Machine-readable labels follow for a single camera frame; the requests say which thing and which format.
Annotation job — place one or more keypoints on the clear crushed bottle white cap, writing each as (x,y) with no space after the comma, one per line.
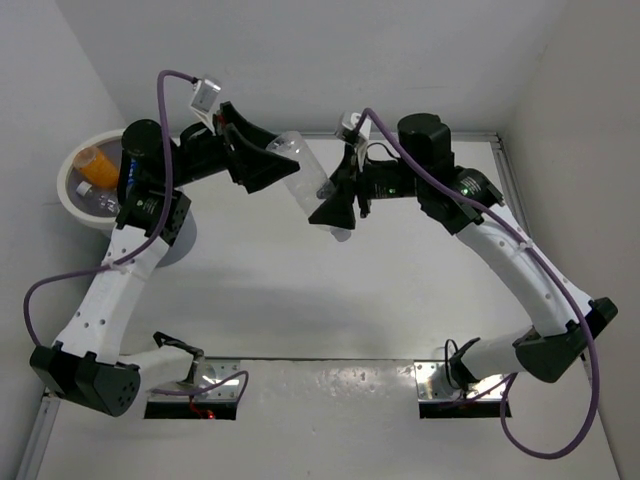
(310,186)

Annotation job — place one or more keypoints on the metal base plate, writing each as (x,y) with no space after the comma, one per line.
(212,379)
(433,388)

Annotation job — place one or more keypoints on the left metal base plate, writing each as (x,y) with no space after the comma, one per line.
(212,379)

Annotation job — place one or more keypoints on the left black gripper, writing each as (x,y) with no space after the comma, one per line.
(247,163)

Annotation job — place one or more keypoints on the white round plastic bin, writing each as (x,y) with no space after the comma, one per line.
(68,178)

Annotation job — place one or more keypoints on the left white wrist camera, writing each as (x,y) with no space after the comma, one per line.
(202,104)

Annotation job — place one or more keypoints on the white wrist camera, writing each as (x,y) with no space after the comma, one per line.
(202,104)
(354,131)

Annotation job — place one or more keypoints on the apple juice labelled clear bottle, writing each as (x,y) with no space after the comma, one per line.
(106,203)

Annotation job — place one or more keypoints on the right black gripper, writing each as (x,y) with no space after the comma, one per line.
(339,208)

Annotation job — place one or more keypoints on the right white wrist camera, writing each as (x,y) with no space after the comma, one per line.
(354,131)

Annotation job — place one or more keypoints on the clear bottle blue white cap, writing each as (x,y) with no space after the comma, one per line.
(85,189)

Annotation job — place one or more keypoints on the blue label water bottle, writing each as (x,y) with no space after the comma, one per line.
(131,173)

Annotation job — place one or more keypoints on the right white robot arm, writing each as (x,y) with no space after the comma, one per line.
(478,217)

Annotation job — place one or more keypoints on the orange juice bottle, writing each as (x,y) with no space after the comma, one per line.
(96,168)

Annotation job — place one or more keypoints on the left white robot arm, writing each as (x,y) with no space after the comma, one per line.
(84,365)

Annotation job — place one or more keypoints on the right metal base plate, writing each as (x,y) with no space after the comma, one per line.
(433,388)

